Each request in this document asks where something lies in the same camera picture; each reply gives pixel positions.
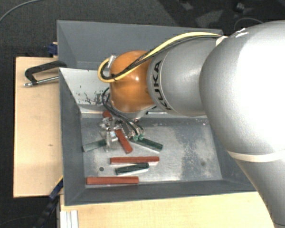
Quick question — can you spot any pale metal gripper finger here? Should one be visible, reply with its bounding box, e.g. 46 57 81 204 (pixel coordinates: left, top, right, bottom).
109 137 120 150
100 129 110 153

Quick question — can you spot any red-brown flat block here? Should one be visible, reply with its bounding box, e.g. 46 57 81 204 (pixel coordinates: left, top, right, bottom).
85 176 140 186
109 156 161 165
102 110 133 155

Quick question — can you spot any dark green flat block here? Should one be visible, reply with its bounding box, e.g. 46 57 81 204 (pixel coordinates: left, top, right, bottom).
129 136 163 152
114 162 150 176
82 138 108 153

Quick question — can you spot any pale wood flat board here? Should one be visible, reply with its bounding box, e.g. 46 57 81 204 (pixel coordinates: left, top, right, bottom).
13 56 64 198

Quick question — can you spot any grey metal bin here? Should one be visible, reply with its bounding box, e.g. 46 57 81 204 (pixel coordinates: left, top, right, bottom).
56 19 257 206

